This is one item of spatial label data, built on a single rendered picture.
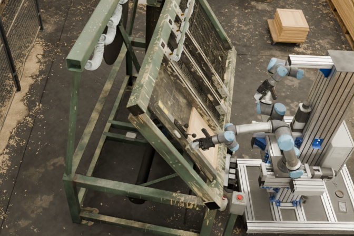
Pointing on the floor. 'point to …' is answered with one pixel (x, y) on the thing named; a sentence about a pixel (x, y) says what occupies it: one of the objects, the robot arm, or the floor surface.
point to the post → (229, 224)
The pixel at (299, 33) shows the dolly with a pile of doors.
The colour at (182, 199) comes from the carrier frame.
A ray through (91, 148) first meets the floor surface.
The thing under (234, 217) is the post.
